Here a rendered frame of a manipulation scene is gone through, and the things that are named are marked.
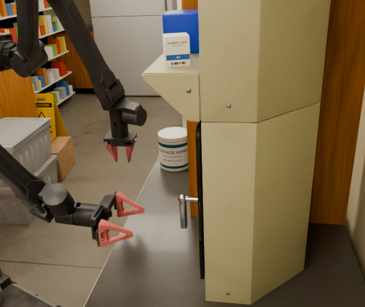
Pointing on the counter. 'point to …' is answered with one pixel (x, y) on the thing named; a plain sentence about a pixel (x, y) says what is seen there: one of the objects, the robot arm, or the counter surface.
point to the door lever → (184, 209)
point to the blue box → (183, 25)
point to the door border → (201, 201)
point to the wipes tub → (173, 148)
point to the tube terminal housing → (258, 139)
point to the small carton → (176, 49)
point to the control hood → (178, 85)
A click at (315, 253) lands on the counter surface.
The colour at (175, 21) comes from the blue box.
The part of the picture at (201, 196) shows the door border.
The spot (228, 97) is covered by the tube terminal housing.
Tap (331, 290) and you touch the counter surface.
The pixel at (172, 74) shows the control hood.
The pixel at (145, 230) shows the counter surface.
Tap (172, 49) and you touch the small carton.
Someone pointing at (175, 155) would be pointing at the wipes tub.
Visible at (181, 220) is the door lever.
